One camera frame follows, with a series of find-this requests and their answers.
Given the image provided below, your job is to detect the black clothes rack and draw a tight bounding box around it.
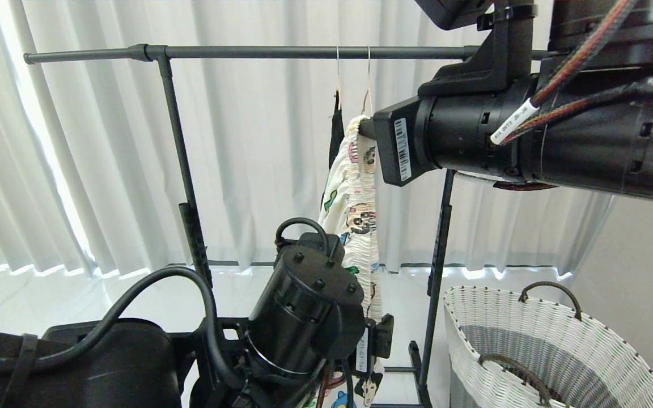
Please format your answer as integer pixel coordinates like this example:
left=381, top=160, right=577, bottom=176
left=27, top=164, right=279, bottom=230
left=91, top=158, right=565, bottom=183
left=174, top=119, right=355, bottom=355
left=23, top=44, right=548, bottom=408

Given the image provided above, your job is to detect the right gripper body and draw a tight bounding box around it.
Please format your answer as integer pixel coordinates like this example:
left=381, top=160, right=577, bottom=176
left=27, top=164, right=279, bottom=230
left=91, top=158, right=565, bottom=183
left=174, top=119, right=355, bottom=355
left=373, top=71, right=653, bottom=203

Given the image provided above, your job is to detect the white laundry basket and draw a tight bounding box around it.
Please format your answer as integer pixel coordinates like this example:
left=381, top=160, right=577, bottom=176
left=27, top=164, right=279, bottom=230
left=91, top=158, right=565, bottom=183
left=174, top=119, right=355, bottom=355
left=444, top=282, right=653, bottom=408

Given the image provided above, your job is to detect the white curtain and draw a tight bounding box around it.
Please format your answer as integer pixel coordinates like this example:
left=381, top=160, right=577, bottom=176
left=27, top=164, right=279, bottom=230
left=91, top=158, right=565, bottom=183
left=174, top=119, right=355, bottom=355
left=0, top=0, right=653, bottom=278

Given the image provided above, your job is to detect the cream printed garment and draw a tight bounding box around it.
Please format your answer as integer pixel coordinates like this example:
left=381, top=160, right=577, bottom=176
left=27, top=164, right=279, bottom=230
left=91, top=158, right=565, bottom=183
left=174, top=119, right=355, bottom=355
left=304, top=115, right=387, bottom=408

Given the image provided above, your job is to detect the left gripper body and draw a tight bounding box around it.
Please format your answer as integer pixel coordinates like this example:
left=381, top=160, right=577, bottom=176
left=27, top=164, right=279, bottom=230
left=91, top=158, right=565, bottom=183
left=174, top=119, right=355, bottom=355
left=355, top=313, right=394, bottom=375

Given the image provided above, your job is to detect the black t-shirt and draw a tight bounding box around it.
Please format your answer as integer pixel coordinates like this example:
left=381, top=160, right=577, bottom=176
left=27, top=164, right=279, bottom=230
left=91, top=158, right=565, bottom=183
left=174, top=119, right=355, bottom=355
left=328, top=91, right=346, bottom=171

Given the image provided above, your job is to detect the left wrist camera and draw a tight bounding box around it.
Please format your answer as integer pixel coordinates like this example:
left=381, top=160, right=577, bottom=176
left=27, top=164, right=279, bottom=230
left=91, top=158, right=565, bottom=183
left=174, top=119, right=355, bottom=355
left=274, top=217, right=346, bottom=267

